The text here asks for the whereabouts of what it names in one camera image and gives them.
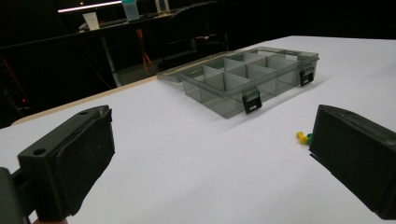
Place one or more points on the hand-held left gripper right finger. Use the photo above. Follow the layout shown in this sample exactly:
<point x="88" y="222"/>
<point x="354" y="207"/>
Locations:
<point x="358" y="161"/>

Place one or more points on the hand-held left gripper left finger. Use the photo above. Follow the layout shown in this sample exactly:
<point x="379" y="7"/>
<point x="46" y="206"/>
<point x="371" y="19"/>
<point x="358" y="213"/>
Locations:
<point x="59" y="174"/>

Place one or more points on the green pushpin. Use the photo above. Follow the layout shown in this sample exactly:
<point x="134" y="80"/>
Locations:
<point x="309" y="137"/>

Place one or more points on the yellow pushpin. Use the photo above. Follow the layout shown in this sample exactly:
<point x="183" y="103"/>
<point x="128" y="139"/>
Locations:
<point x="299" y="134"/>
<point x="303" y="140"/>

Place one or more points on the grey translucent organizer box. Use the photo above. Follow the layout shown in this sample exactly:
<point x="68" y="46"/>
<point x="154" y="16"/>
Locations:
<point x="231" y="83"/>

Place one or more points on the white desk leg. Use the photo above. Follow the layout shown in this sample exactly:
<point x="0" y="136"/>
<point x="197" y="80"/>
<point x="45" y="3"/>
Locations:
<point x="109" y="60"/>

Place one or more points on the white table cover sheet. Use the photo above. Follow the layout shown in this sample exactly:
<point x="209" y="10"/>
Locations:
<point x="186" y="161"/>

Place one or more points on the long desk top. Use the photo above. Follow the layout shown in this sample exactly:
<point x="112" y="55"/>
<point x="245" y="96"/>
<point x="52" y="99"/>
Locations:
<point x="102" y="29"/>

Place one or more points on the white paper cup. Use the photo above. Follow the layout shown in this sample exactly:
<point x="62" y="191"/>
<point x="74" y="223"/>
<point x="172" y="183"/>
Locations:
<point x="92" y="21"/>

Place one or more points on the light strip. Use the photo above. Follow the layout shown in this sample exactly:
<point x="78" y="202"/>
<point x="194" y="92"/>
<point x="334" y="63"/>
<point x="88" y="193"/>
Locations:
<point x="90" y="6"/>

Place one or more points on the clear container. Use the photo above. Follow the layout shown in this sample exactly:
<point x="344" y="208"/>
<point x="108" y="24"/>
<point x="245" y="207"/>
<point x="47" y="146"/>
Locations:
<point x="162" y="6"/>

